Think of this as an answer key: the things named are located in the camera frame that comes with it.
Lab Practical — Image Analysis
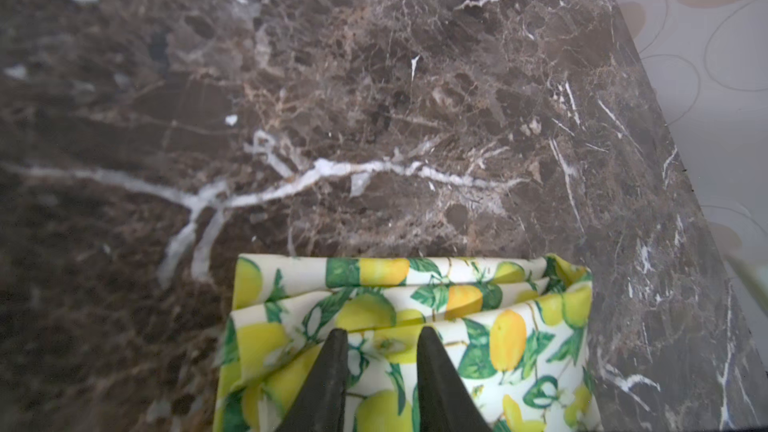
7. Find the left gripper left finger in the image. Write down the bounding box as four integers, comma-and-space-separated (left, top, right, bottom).
276, 328, 349, 432

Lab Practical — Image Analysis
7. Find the lemon print skirt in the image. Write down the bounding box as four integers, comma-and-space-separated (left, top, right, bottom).
213, 254, 601, 431

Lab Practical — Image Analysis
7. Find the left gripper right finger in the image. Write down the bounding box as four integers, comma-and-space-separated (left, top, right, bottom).
417, 327, 491, 432

